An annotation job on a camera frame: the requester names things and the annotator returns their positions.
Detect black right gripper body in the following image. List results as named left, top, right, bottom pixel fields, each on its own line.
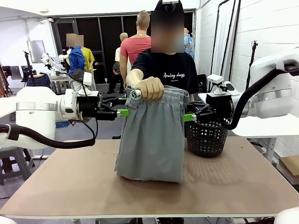
left=205, top=93, right=235, bottom=122

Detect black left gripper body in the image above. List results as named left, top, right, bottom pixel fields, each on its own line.
left=76, top=95, right=99, bottom=119

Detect grey training pants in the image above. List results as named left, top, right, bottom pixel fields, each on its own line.
left=113, top=84, right=190, bottom=184

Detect person's right forearm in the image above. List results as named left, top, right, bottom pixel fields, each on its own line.
left=126, top=69, right=152, bottom=88

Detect person's right hand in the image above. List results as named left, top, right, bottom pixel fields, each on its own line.
left=135, top=77, right=165, bottom=102

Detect black perforated plastic basket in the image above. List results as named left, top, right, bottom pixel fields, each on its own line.
left=184, top=116, right=230, bottom=158

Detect seated background person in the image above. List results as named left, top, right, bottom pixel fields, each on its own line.
left=107, top=61, right=124, bottom=94

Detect background work table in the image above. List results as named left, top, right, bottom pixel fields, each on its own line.
left=50, top=75, right=71, bottom=94

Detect person's black t-shirt torso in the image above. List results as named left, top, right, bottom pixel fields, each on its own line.
left=132, top=49, right=199, bottom=139

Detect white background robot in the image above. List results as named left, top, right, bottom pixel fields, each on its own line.
left=41, top=52, right=71, bottom=76

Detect grey plastic stool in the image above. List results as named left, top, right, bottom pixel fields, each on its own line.
left=0, top=147, right=36, bottom=186

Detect brown cardboard box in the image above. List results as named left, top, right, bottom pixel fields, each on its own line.
left=279, top=155, right=299, bottom=185

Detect black cap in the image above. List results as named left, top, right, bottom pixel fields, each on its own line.
left=153, top=0, right=185, bottom=16

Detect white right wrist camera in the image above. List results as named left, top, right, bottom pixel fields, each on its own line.
left=206, top=74, right=241, bottom=96

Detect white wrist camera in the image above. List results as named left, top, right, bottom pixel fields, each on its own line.
left=78, top=71, right=99, bottom=97
left=206, top=74, right=241, bottom=96

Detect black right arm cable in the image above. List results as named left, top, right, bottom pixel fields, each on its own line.
left=224, top=64, right=299, bottom=131

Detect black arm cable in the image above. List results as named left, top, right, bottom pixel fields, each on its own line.
left=224, top=64, right=299, bottom=131
left=0, top=78, right=99, bottom=149

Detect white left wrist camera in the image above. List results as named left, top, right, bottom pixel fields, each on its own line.
left=78, top=71, right=99, bottom=97

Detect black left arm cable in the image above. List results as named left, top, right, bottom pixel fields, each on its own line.
left=0, top=78, right=99, bottom=149

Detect black camera tripod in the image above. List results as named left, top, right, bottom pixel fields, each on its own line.
left=22, top=50, right=38, bottom=87
left=244, top=40, right=259, bottom=91

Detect black wall pipe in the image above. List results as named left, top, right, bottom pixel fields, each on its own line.
left=228, top=0, right=242, bottom=84
left=208, top=0, right=231, bottom=77

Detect grey wall board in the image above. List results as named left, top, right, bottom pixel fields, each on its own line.
left=27, top=40, right=45, bottom=63

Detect white head-mounted camera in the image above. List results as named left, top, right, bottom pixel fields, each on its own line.
left=161, top=0, right=179, bottom=11

